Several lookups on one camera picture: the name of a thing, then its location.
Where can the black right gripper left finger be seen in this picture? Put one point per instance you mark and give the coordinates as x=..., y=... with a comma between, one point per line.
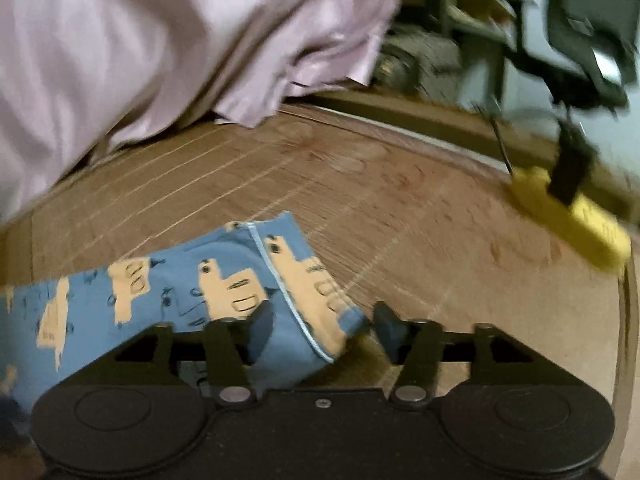
x=232, y=345

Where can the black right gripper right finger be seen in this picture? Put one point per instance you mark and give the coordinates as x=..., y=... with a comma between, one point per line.
x=416, y=347

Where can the blue patterned child pants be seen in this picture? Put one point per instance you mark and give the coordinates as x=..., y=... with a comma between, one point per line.
x=52, y=329

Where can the yellow power strip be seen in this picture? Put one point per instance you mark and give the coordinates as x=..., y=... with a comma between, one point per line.
x=590, y=230

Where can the black power adapter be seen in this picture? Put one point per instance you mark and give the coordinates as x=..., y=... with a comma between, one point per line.
x=576, y=156

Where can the dark desk furniture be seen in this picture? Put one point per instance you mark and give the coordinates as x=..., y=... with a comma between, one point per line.
x=447, y=51

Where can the pink satin bed sheet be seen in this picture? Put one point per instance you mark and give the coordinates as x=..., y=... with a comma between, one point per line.
x=82, y=78

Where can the black office chair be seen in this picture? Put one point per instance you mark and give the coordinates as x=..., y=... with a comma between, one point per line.
x=600, y=36

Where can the wooden bed frame edge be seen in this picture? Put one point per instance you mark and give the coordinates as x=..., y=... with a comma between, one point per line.
x=614, y=190

